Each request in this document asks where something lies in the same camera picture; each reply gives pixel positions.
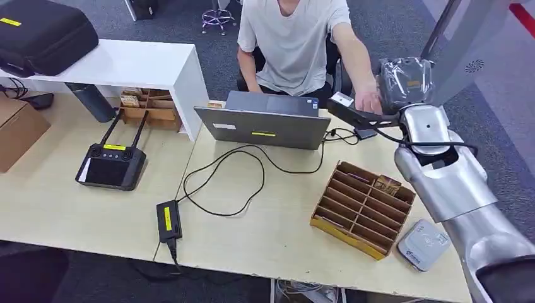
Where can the black computer tower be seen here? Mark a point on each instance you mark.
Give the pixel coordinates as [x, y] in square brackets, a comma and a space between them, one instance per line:
[142, 8]

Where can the red floor tape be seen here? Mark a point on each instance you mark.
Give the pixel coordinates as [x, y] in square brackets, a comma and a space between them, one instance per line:
[522, 16]

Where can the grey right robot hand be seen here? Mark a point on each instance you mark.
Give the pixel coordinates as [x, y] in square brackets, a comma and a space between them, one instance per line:
[403, 83]

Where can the dark grey bottle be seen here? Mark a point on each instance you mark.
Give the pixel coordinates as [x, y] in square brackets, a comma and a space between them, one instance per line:
[92, 102]

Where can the chrome stanchion post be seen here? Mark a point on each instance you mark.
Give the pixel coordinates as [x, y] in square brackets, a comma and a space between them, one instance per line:
[439, 29]

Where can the chrome stool base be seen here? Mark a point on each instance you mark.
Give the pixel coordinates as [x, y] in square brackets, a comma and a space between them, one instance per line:
[217, 17]

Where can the black carrying case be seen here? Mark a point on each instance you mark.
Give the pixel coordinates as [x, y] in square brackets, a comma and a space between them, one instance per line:
[42, 39]

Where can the black flat device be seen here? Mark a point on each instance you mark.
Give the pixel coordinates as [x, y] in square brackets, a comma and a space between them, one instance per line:
[42, 100]

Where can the black rounded object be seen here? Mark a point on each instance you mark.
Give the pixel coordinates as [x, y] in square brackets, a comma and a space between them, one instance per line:
[31, 278]

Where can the wooden card organiser box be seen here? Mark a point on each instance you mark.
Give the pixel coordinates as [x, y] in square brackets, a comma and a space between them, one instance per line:
[359, 213]

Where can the white desk shelf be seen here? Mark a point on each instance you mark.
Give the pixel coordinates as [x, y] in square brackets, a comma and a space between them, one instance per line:
[125, 62]

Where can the wooden box with cards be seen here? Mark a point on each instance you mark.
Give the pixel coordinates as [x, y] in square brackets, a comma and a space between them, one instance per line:
[161, 113]

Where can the black power adapter yellow label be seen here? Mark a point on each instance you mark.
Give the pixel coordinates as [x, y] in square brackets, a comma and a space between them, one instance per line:
[169, 220]

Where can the brown cardboard box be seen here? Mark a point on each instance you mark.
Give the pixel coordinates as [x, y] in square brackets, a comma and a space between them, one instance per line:
[18, 134]

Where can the person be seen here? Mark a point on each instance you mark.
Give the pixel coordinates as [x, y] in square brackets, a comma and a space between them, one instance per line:
[292, 46]

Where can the person's left hand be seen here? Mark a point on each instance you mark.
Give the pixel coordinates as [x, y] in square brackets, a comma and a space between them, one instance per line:
[370, 100]

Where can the black remote controller with antennas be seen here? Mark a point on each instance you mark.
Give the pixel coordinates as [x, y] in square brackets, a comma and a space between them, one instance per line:
[110, 168]

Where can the white kiosk stand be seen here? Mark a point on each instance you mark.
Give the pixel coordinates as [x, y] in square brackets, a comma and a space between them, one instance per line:
[472, 46]

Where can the small black square device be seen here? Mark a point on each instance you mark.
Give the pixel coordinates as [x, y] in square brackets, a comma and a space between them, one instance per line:
[365, 134]

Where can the grey laptop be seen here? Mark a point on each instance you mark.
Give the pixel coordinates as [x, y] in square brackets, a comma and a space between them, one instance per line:
[263, 129]

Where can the white table leg frame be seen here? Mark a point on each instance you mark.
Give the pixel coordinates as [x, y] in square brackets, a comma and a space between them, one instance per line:
[273, 292]

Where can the white card reader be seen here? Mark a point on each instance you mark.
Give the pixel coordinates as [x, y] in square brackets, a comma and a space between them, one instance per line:
[423, 246]

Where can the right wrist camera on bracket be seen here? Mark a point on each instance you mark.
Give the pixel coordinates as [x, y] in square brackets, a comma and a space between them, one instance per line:
[355, 115]

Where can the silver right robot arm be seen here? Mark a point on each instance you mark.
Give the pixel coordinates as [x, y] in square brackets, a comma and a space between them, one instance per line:
[459, 192]

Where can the brown card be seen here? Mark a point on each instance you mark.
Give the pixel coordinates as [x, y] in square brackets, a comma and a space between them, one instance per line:
[388, 185]

